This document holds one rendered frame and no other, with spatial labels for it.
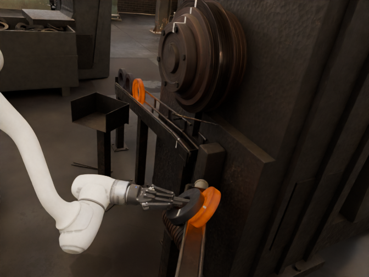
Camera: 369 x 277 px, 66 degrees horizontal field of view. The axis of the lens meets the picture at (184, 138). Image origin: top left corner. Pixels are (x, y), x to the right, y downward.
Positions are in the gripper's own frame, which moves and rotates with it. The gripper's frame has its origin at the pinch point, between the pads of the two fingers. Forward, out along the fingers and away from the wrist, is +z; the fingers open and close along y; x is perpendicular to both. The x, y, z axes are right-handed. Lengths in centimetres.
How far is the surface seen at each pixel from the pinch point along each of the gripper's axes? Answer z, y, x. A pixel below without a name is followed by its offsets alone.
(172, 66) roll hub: -13, -34, 40
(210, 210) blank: 9.9, 6.7, 4.3
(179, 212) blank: -0.2, 6.5, 0.9
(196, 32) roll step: -4, -32, 55
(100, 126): -57, -61, -7
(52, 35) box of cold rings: -174, -216, 9
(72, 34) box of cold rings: -158, -228, 11
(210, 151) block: 7.4, -22.0, 10.0
